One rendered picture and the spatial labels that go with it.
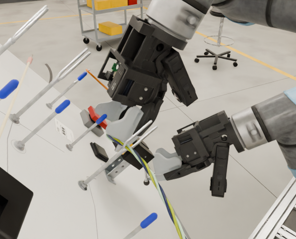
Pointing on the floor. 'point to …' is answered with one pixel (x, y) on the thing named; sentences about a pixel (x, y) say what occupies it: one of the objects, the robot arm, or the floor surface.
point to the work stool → (217, 43)
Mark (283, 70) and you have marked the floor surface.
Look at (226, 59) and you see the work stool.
